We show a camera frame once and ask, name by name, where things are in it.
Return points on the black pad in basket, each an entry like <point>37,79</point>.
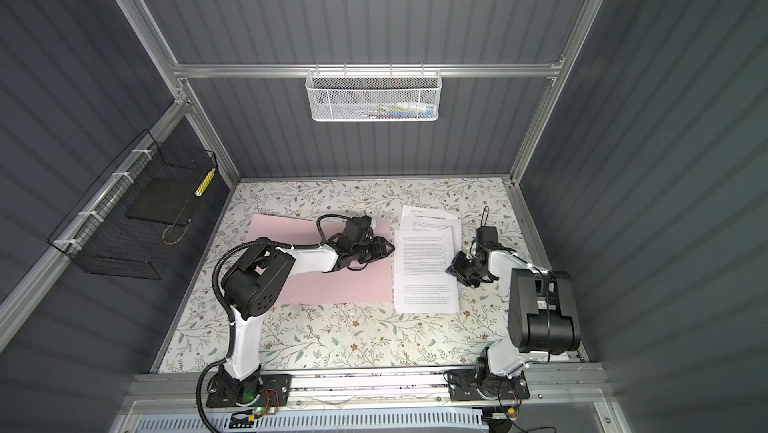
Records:
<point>165,202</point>

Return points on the yellow marker pen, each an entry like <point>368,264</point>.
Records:
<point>205,182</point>

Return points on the aluminium horizontal back bar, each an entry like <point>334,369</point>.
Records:
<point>464,70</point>

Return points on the white sheet with XDOF header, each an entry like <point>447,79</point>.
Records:
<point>411,214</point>

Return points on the pens in white basket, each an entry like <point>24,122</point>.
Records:
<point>400,110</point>

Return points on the floral patterned table mat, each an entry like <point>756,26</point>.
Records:
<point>299,336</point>

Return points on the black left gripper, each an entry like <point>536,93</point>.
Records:
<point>381,249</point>

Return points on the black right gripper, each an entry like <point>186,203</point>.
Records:
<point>458,269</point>

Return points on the white ventilated grille strip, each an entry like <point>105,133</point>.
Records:
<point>360,420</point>

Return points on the aluminium frame corner post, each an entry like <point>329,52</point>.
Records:
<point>575,42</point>

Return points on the white wire mesh basket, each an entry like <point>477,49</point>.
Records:
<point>333,99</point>

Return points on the pink file folder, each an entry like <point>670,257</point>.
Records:
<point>371,285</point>

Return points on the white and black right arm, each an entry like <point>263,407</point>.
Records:
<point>542,321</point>

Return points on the white printed paper sheet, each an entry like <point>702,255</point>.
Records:
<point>421,284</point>

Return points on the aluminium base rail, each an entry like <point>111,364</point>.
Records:
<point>562,382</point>

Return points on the black wire wall basket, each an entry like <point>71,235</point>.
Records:
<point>135,224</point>

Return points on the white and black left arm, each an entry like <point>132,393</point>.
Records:
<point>247,280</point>

